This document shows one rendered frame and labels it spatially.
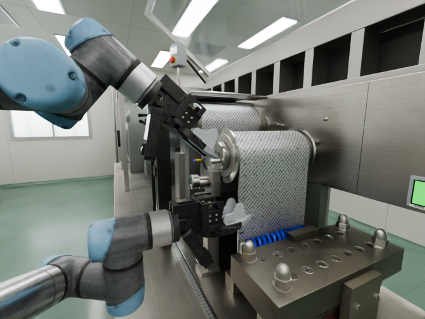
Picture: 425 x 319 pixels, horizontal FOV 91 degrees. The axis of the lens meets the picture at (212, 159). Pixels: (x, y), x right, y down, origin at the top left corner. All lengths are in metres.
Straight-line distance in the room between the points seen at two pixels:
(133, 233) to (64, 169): 5.78
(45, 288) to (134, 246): 0.15
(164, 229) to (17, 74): 0.32
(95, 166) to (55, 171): 0.83
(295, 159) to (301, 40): 0.43
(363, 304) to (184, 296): 0.40
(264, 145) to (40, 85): 0.45
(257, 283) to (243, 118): 0.54
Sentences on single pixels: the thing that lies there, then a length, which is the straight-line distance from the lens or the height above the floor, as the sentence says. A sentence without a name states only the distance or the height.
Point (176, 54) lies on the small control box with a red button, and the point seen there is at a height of 1.66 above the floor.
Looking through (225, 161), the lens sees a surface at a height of 1.24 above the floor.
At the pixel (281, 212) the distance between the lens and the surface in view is 0.64.
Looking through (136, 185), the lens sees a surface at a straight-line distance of 1.52.
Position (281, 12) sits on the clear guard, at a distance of 0.92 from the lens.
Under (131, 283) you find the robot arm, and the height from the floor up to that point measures 1.03.
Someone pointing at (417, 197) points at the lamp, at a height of 1.17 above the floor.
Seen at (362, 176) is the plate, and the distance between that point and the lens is 0.69.
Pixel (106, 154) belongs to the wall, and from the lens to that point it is 6.03.
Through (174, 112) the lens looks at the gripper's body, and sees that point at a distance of 0.45.
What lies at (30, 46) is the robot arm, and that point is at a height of 1.41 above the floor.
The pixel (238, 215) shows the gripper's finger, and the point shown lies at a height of 1.11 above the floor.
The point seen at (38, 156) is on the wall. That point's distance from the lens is 6.24.
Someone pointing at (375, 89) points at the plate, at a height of 1.42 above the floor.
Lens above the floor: 1.33
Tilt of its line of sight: 9 degrees down
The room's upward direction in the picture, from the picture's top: straight up
